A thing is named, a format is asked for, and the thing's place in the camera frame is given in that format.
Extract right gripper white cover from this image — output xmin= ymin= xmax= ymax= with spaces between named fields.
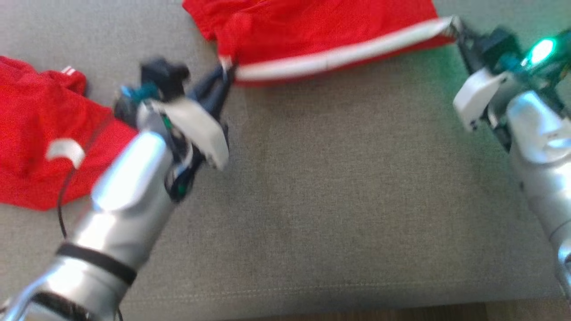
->
xmin=452 ymin=19 xmax=571 ymax=151

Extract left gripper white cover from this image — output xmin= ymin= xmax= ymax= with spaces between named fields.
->
xmin=136 ymin=65 xmax=235 ymax=203

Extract red basketball jersey white trim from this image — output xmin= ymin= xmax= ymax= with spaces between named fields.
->
xmin=0 ymin=55 xmax=140 ymax=211

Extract grey fabric sofa seat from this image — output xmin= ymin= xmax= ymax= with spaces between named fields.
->
xmin=0 ymin=0 xmax=571 ymax=321

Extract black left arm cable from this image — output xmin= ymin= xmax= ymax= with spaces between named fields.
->
xmin=45 ymin=84 xmax=159 ymax=242

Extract red shorts with white stripe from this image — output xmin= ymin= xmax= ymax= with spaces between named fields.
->
xmin=182 ymin=0 xmax=460 ymax=87

